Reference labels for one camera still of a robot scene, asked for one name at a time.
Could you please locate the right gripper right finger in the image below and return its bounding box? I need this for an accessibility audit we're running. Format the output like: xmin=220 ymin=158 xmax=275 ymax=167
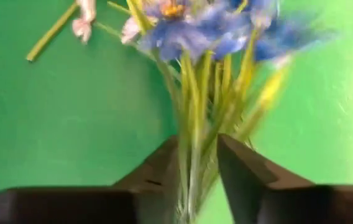
xmin=216 ymin=133 xmax=353 ymax=224

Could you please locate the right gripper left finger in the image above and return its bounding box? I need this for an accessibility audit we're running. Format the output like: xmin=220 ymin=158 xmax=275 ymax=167
xmin=0 ymin=134 xmax=185 ymax=224

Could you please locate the white artificial flower bunch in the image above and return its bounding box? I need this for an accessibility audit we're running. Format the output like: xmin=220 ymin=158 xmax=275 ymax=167
xmin=25 ymin=0 xmax=143 ymax=63

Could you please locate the blue artificial flower bunch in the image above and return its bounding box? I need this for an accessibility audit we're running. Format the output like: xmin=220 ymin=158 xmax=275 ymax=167
xmin=120 ymin=0 xmax=336 ymax=224

